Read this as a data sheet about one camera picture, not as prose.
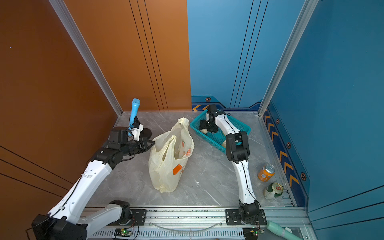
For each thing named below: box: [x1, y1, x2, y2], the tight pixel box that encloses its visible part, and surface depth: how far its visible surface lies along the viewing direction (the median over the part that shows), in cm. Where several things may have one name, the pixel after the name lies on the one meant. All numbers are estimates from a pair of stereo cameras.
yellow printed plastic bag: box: [148, 117, 195, 193], surface depth 70 cm
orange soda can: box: [258, 164, 276, 182], surface depth 80 cm
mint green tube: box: [266, 220, 304, 240], surface depth 69 cm
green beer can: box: [263, 182, 284, 200], surface depth 74 cm
